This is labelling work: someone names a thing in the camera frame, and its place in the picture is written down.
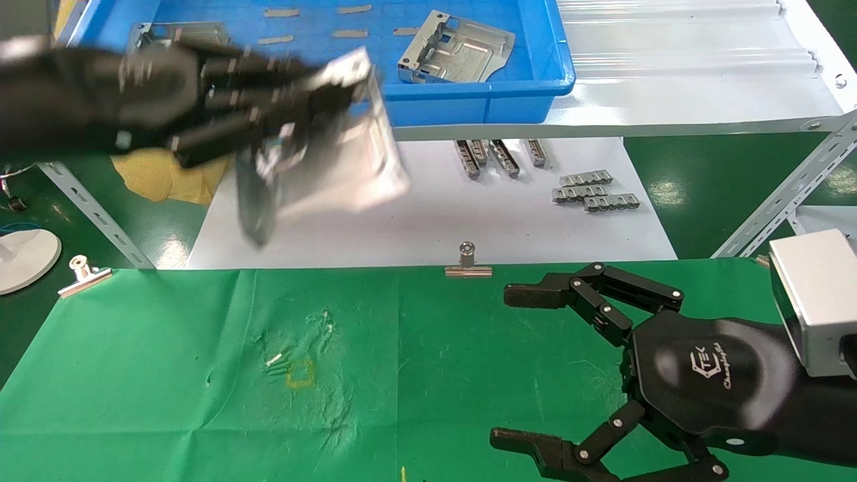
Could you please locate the grey slotted angle leg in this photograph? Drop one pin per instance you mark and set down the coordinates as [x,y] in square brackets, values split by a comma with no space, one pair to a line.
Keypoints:
[94,207]
[783,194]

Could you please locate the white round disc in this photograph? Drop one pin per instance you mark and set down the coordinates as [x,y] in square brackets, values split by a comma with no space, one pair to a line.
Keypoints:
[27,258]

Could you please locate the white floor board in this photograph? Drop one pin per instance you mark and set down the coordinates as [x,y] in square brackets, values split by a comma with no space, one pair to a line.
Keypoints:
[469,227]

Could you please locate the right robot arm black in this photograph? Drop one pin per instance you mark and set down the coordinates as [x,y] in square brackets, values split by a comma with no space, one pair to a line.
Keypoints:
[823,415]

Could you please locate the blue plastic bin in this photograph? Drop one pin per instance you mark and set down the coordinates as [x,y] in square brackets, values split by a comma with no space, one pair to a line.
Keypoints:
[469,107]

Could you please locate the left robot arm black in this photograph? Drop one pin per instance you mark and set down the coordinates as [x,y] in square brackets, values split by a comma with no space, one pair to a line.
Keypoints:
[30,100]

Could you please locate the silver binder clip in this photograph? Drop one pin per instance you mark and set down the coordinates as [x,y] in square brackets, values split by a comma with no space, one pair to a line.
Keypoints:
[84,278]
[469,270]

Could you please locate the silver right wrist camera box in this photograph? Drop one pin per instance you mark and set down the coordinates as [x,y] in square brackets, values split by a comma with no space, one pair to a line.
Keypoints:
[813,301]

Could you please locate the white corrugated shelf board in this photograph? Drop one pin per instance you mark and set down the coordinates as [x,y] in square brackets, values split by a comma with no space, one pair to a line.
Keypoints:
[683,67]

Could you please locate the grey tape strip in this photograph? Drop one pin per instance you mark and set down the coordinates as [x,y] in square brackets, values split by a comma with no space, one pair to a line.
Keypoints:
[350,33]
[276,39]
[281,13]
[354,9]
[406,31]

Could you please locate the sheet metal bracket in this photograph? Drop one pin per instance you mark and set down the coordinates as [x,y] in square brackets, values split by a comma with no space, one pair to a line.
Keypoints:
[462,53]
[348,154]

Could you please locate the green table cloth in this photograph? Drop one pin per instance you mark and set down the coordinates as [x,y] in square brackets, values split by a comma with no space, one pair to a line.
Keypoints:
[375,375]

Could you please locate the small grey metal rail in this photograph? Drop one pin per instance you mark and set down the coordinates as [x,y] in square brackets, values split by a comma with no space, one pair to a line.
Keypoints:
[612,203]
[578,194]
[479,151]
[467,161]
[504,158]
[586,178]
[537,152]

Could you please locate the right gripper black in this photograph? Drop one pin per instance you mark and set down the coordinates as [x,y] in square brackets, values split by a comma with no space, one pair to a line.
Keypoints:
[716,381]

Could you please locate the small white scrap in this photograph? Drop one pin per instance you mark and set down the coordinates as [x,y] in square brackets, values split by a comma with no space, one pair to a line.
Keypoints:
[274,360]

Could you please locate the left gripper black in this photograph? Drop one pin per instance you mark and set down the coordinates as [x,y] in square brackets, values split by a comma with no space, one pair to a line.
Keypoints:
[140,94]

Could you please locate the metal bracket with notched edge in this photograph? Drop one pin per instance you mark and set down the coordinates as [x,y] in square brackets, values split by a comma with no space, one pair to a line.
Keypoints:
[167,32]

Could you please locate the yellow cloth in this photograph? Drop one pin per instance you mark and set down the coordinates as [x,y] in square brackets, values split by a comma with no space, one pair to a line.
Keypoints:
[154,177]

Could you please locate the white panel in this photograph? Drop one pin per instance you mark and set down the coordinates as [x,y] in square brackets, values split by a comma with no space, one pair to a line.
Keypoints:
[827,217]

